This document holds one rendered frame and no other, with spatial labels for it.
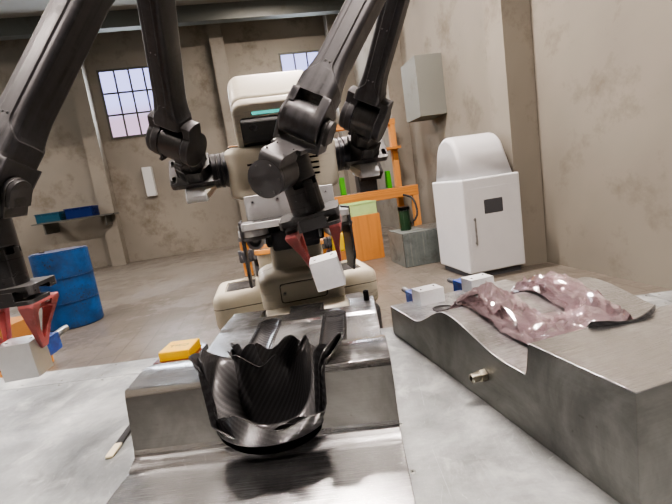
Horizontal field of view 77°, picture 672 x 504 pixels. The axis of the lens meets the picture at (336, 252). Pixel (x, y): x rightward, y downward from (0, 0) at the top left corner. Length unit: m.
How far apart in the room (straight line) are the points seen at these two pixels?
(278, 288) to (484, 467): 0.73
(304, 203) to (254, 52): 10.50
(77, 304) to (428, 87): 5.09
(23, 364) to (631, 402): 0.73
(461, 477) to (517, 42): 4.48
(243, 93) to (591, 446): 0.90
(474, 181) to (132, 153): 8.48
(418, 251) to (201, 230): 6.73
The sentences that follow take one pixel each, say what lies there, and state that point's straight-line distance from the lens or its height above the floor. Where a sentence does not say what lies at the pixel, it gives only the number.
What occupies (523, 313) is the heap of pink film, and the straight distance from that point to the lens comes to 0.58.
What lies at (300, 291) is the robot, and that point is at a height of 0.84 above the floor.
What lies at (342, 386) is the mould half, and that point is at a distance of 0.42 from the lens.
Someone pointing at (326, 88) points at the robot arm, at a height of 1.24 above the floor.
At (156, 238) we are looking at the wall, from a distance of 10.92.
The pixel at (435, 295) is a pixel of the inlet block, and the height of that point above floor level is 0.87.
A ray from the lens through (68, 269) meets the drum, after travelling 5.24.
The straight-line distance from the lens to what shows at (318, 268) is 0.71.
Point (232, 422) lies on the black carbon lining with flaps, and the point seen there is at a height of 0.90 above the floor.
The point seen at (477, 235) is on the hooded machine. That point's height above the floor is 0.43.
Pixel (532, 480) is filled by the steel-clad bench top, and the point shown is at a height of 0.80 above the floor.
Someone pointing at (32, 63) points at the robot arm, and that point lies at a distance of 0.72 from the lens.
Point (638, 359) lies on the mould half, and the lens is 0.46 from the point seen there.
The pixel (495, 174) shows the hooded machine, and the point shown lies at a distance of 4.37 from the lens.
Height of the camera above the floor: 1.10
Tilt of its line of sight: 9 degrees down
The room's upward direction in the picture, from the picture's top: 8 degrees counter-clockwise
